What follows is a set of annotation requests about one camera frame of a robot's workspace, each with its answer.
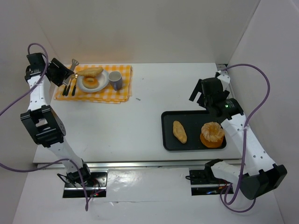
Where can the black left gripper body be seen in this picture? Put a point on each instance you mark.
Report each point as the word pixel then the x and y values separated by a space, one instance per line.
pixel 61 73

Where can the glazed ring bagel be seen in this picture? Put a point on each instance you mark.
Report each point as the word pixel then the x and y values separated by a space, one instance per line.
pixel 90 82

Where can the black plastic tray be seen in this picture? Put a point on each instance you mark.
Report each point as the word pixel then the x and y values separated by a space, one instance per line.
pixel 192 122

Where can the black handled fork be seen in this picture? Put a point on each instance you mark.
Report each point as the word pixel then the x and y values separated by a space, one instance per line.
pixel 67 90

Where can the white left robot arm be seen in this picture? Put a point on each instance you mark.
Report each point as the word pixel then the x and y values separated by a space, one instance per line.
pixel 43 124

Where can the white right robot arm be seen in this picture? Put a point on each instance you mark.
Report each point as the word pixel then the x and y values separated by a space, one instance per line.
pixel 262 174

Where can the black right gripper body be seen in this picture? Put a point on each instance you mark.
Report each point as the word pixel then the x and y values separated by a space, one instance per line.
pixel 199 91

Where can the gold spoon black handle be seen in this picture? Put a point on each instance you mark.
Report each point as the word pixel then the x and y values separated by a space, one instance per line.
pixel 75 85

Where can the purple ceramic mug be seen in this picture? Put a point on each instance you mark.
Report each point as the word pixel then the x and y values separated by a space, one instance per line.
pixel 115 79

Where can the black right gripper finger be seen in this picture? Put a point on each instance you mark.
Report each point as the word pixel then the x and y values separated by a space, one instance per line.
pixel 201 101
pixel 197 89

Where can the orange round bun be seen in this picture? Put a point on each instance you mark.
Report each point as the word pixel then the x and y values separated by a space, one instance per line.
pixel 211 144

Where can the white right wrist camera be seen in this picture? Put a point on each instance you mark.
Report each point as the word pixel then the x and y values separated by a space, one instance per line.
pixel 224 78

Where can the white blue-rimmed plate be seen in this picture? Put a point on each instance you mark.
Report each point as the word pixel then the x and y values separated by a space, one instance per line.
pixel 101 78

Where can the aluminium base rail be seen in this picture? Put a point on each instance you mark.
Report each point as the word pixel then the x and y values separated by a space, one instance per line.
pixel 148 164

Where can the sugared flower pastry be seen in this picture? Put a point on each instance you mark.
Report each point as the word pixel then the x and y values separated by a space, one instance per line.
pixel 212 131

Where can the long golden bread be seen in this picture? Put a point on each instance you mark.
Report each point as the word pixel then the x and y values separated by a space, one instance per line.
pixel 90 72
pixel 179 132

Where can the yellow checkered cloth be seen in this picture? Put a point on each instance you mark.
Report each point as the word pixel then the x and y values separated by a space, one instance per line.
pixel 106 95

